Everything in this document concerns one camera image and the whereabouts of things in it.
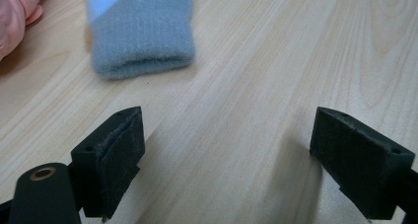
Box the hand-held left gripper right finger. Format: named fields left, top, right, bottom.
left=309, top=106, right=416, bottom=220

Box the pink and grey work glove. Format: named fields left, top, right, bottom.
left=0, top=0, right=50, bottom=62

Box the blue knit glove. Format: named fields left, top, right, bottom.
left=84, top=0, right=197, bottom=80

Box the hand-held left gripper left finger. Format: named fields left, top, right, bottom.
left=70, top=106, right=146, bottom=222

